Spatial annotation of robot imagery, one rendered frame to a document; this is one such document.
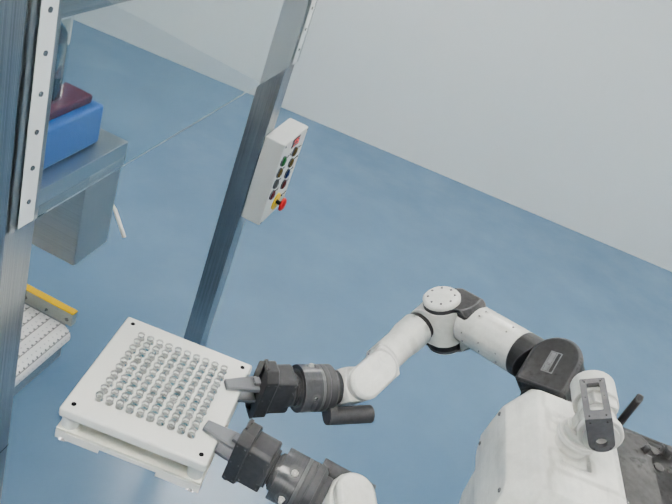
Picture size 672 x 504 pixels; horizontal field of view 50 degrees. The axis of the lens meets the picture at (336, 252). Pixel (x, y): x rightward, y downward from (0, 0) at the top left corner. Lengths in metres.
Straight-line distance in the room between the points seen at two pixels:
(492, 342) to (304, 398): 0.38
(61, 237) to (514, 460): 0.86
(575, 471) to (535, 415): 0.11
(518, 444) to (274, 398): 0.43
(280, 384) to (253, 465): 0.17
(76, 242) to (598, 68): 3.82
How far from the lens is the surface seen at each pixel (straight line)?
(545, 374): 1.32
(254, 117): 1.89
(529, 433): 1.19
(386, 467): 2.76
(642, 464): 1.26
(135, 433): 1.18
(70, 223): 1.35
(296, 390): 1.30
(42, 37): 0.91
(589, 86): 4.75
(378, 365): 1.36
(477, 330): 1.44
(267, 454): 1.17
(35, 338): 1.55
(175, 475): 1.21
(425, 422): 3.00
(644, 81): 4.78
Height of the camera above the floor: 1.98
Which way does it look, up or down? 33 degrees down
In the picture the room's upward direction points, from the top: 23 degrees clockwise
